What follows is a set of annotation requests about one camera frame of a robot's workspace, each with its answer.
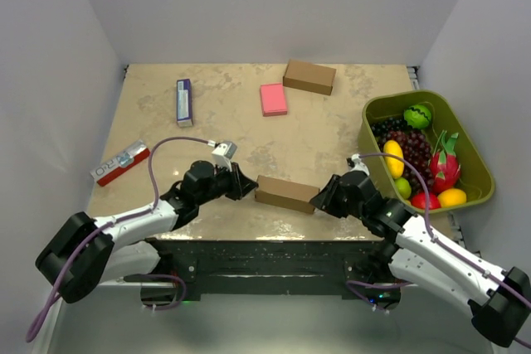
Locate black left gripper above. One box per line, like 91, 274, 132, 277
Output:
197, 161, 258, 206

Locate brown cardboard box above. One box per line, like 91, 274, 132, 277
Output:
283, 60, 336, 96
255, 176, 320, 214

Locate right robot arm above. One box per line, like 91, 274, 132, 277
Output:
310, 171, 530, 347

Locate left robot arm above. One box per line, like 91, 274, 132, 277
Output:
36, 161, 258, 303

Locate red white toothpaste box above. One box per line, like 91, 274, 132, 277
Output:
90, 140, 150, 187

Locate purple toothpaste box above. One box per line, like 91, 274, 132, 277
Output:
176, 79, 193, 128

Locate closed brown cardboard box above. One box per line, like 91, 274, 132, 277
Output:
283, 60, 336, 96

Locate green toy lime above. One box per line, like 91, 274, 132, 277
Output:
394, 177, 412, 200

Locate pink sticky note pad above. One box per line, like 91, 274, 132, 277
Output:
260, 83, 288, 117

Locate dark blue toy grapes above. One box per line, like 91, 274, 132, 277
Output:
370, 117, 409, 138

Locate red toy apple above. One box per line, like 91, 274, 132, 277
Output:
410, 192, 441, 210

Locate red purple toy grapes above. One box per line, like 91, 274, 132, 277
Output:
381, 129, 433, 198

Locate olive green plastic bin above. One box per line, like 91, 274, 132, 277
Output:
358, 90, 495, 215

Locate pink toy dragon fruit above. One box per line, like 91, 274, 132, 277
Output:
429, 130, 461, 194

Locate green toy melon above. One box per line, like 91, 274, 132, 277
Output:
403, 104, 432, 129

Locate orange yellow toy fruit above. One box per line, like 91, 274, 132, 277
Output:
437, 188, 467, 207

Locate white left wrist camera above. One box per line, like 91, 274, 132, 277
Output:
212, 141, 237, 172

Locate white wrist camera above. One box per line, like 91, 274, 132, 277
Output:
346, 153, 370, 176
212, 141, 237, 172

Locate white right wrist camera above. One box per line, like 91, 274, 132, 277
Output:
346, 153, 370, 176

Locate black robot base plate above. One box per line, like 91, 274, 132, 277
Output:
126, 239, 401, 308

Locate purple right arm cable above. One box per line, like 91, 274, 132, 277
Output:
352, 152, 531, 349

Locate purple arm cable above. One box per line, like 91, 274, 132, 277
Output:
24, 136, 217, 343
352, 152, 531, 349

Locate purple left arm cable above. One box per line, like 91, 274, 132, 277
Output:
24, 136, 217, 343

